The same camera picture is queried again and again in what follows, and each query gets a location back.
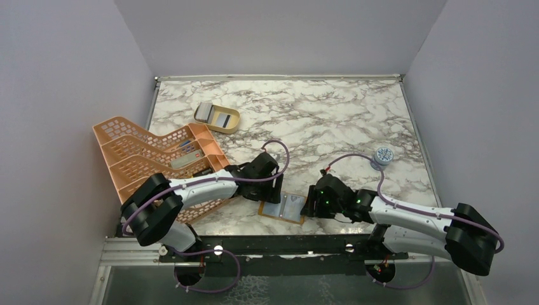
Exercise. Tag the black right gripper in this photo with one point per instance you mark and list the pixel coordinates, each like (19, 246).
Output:
(313, 206)

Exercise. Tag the yellow leather card holder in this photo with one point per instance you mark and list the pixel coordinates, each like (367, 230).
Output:
(272, 210)

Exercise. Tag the grey deli box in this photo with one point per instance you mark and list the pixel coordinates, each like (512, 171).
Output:
(186, 159)

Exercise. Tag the blue white small jar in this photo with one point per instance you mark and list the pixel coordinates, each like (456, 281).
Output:
(381, 158)

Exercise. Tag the grey VIP card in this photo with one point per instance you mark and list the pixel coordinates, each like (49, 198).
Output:
(291, 207)

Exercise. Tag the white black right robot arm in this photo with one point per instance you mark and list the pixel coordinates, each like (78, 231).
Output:
(460, 235)

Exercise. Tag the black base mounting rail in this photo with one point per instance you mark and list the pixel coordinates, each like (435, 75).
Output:
(281, 255)

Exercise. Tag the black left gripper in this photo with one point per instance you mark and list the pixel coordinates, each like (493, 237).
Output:
(272, 194)

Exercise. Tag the aluminium table frame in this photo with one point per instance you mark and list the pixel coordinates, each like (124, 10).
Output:
(311, 128)

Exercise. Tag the stack of grey cards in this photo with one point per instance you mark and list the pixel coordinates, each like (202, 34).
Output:
(204, 112)

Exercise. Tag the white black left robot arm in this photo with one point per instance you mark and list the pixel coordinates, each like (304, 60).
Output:
(151, 211)

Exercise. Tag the pink plastic desk organizer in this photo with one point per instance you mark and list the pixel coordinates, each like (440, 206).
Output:
(132, 154)

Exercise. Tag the loose striped card in tray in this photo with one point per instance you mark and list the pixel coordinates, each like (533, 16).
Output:
(222, 120)

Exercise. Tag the beige oval plastic tray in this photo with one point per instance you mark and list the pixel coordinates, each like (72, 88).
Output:
(233, 124)

